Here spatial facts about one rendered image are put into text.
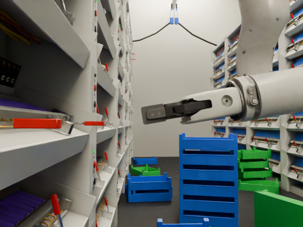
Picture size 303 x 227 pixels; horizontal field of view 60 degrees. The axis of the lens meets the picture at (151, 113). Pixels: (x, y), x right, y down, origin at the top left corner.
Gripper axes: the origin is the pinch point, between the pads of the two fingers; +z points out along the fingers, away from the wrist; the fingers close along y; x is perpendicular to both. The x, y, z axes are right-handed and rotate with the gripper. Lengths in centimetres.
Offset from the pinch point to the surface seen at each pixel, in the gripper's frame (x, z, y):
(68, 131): -0.5, 15.5, -0.6
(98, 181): -18, 20, 43
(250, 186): -65, -75, 159
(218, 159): -26, -34, 87
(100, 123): 0.1, 9.7, -0.3
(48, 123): -0.1, 9.8, -26.9
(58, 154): -4.0, 16.5, -4.9
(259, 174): -60, -90, 171
